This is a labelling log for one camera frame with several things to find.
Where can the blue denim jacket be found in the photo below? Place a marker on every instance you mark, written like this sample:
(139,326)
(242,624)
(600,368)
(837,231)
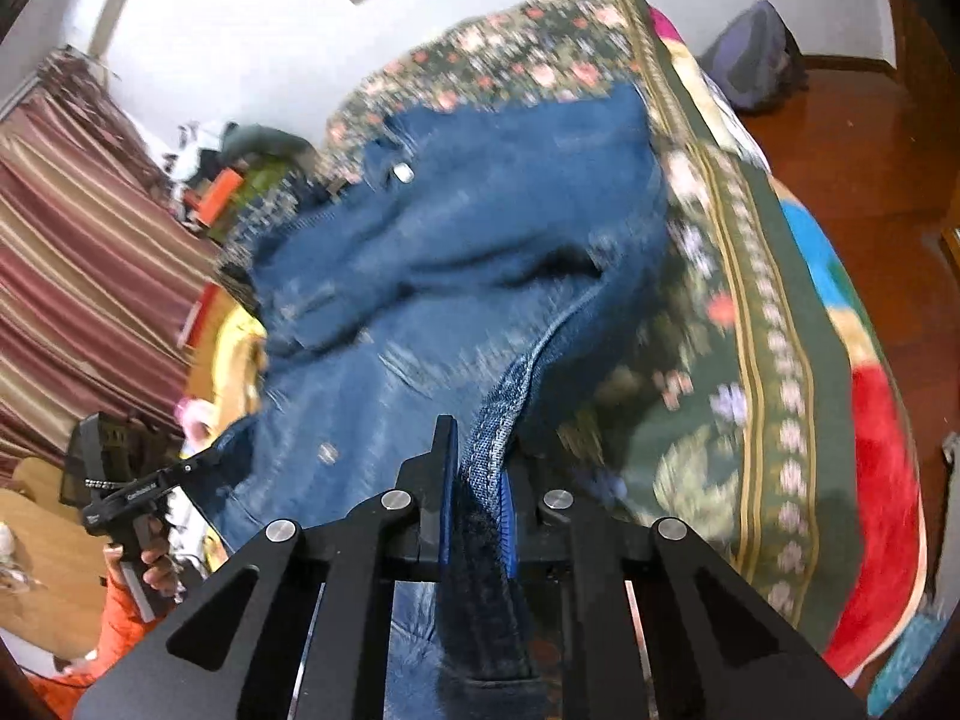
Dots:
(450,240)

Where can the yellow cloth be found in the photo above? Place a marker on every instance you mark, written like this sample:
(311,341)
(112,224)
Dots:
(236,367)

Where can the person's left forearm orange sleeve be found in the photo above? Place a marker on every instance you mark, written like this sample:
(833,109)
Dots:
(105,637)

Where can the brown wooden door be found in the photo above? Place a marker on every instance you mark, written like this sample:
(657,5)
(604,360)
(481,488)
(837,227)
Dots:
(930,90)

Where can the dark floral blanket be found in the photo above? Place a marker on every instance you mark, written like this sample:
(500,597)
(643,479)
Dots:
(750,315)

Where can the teal cloth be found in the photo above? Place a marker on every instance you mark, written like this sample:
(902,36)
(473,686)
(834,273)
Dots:
(904,660)

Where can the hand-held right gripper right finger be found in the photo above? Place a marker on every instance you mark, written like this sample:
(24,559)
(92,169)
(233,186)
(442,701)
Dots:
(510,525)

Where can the red striped curtain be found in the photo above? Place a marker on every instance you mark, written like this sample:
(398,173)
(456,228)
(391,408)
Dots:
(82,277)

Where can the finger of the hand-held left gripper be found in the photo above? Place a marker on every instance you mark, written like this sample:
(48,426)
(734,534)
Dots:
(191,465)

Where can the green patterned cloth cover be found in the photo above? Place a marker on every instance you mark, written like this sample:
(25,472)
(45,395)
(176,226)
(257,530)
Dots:
(266,180)

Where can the red box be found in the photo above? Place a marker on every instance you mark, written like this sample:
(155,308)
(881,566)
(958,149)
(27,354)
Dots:
(199,322)

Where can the colourful fleece blanket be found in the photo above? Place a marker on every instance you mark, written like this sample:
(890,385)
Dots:
(877,427)

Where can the grey backpack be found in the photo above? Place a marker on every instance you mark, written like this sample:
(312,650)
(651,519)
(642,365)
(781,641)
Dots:
(754,56)

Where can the black white patterned cloth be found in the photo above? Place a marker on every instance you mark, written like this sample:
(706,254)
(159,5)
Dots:
(277,225)

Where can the pile of mixed clothes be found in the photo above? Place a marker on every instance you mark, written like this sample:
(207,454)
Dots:
(191,161)

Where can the grey garment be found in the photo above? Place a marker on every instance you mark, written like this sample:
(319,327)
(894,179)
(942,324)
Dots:
(262,141)

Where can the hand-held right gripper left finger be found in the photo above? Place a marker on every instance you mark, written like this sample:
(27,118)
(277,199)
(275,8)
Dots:
(448,495)

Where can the white curtain rail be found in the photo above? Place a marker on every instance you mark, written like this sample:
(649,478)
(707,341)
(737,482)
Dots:
(34,86)

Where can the pink curved object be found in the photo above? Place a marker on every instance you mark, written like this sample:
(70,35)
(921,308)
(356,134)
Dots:
(195,420)

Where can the orange box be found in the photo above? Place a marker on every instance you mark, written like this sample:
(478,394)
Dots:
(221,191)

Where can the wooden folding table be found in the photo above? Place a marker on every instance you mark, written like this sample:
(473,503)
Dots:
(52,570)

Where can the person's left hand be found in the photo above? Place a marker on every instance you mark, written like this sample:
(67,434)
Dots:
(161,566)

